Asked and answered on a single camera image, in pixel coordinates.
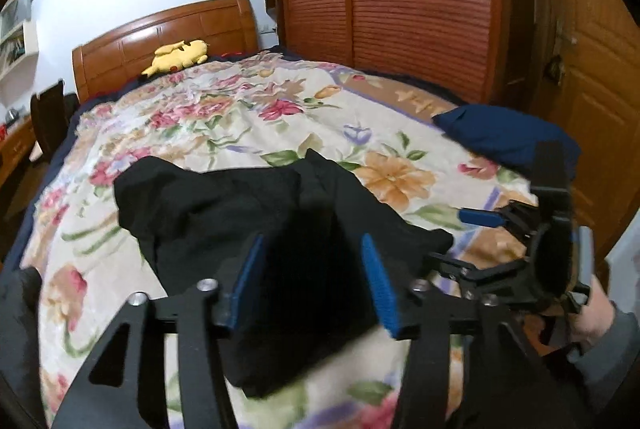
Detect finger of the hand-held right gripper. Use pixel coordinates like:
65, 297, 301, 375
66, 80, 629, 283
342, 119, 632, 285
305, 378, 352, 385
457, 202, 541, 240
425, 251, 541, 305

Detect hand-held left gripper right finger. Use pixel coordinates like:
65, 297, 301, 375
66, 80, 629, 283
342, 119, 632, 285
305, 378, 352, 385
361, 233, 558, 429

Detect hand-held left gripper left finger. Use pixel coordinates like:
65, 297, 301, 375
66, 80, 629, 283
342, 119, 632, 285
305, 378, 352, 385
50, 233, 266, 429

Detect black coat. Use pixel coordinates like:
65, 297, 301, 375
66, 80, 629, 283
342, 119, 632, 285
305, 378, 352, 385
114, 148, 453, 400

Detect person's right forearm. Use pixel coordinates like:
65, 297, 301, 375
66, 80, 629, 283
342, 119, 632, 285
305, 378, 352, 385
565, 306, 640, 410

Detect person's right hand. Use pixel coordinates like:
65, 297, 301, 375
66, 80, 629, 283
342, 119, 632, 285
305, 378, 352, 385
570, 279, 618, 345

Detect navy blue folded cloth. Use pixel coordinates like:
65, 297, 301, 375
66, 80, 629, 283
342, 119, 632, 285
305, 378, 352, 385
432, 104, 583, 175

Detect floral blanket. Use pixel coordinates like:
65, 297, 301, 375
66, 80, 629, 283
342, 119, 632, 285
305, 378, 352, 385
20, 52, 551, 429

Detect wooden door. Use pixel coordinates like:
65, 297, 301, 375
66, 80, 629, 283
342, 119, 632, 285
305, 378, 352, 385
525, 0, 640, 255

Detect yellow plush toy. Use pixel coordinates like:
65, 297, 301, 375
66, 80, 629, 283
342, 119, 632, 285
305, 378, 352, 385
141, 39, 209, 77

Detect dark grey cloth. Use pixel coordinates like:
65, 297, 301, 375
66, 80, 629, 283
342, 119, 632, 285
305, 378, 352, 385
0, 266, 48, 429

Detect dark brown chair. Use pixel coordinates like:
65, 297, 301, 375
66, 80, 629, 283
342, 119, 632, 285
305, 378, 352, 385
30, 79, 78, 157

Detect wooden desk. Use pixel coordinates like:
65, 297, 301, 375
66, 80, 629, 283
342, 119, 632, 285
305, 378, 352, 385
0, 114, 38, 190

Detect wooden bed headboard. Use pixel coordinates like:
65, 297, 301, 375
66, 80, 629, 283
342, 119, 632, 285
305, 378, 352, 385
71, 0, 260, 102

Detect metal door handle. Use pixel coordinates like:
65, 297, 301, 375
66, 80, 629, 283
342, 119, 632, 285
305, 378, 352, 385
544, 54, 566, 85

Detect white wall shelf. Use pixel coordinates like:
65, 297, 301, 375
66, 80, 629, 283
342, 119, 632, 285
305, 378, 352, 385
0, 0, 40, 77

